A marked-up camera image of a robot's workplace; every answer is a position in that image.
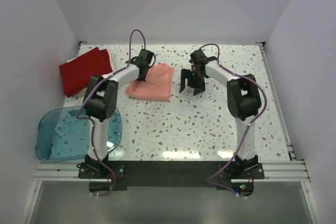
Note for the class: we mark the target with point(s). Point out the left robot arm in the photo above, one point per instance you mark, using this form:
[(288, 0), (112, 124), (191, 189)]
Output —
[(100, 103)]

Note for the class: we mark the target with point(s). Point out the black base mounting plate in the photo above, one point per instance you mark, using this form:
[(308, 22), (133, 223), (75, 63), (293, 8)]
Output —
[(170, 174)]

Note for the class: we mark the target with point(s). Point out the folded red t-shirt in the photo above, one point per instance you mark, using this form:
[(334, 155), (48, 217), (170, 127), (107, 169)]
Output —
[(84, 73)]

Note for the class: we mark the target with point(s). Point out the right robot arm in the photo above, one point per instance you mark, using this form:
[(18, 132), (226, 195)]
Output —
[(243, 102)]

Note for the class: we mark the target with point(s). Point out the blue transparent plastic bin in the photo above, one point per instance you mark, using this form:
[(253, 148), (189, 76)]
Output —
[(62, 136)]

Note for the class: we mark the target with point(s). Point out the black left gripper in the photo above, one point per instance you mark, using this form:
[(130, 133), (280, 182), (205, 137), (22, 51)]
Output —
[(142, 79)]

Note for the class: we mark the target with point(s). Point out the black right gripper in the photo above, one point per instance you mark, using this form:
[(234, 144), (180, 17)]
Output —
[(199, 88)]

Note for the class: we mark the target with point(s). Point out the salmon pink t-shirt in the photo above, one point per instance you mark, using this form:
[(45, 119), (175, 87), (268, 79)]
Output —
[(156, 87)]

